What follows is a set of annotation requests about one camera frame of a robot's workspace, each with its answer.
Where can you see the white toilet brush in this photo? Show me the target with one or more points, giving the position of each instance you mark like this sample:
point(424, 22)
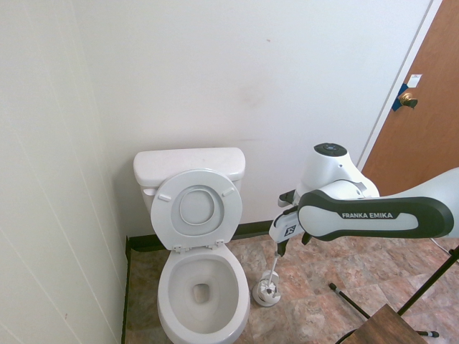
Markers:
point(271, 268)

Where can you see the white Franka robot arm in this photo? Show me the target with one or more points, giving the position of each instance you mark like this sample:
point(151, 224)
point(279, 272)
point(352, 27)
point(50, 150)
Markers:
point(358, 216)

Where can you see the white toilet lid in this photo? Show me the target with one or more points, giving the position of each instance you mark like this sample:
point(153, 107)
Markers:
point(197, 206)

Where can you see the blue tape strip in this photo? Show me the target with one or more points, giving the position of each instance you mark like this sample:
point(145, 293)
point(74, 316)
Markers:
point(397, 104)

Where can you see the white paper label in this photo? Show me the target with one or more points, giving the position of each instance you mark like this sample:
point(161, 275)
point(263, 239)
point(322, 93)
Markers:
point(415, 80)

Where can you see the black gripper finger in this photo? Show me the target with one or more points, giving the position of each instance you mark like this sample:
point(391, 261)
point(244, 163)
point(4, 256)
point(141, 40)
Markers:
point(278, 249)
point(284, 247)

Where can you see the white toilet seat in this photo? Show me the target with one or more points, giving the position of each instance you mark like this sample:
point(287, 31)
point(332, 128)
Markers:
point(161, 218)

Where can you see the white door frame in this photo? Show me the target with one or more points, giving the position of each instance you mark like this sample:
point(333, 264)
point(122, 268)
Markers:
point(401, 82)

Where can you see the white toilet tank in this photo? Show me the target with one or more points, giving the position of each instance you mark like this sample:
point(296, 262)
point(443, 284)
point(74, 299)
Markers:
point(186, 161)

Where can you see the black camera tripod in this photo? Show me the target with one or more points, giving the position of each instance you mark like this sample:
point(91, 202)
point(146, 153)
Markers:
point(349, 301)

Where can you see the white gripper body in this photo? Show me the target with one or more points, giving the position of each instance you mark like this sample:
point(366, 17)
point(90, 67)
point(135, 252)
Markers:
point(281, 226)

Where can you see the brown wooden board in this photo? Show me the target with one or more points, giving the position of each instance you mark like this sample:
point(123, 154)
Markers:
point(383, 328)

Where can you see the white toilet brush holder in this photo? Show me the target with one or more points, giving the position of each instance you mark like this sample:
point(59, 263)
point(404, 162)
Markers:
point(264, 301)

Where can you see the brass door knob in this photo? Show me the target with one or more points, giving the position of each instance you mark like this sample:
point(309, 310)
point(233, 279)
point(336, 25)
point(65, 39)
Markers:
point(407, 97)

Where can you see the brown wooden door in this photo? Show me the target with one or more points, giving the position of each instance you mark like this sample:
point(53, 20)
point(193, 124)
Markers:
point(423, 143)

